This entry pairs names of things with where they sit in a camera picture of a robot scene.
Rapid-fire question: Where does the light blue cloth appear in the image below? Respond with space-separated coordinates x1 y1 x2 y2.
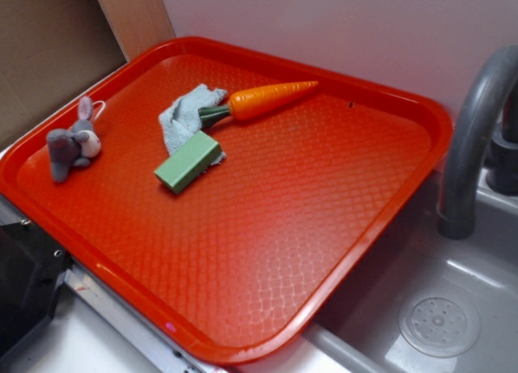
159 83 227 156

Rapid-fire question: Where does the green rectangular block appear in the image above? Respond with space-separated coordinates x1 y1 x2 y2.
154 131 223 194

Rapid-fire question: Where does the grey plush bunny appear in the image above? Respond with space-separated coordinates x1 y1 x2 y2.
46 96 106 184

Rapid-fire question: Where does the orange toy carrot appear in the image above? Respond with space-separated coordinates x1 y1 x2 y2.
198 81 319 128

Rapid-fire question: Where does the brown cardboard panel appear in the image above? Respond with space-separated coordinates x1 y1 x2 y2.
1 0 125 147

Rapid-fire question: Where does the grey toy faucet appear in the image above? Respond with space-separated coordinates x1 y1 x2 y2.
437 45 517 239

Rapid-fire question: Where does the red plastic tray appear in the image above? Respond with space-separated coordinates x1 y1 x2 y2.
1 37 452 366

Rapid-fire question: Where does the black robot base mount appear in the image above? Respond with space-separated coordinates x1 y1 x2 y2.
1 218 70 361

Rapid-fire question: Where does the wooden board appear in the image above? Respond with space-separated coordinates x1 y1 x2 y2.
97 0 176 61

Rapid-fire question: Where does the grey toy sink basin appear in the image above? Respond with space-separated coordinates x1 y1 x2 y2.
305 176 517 372

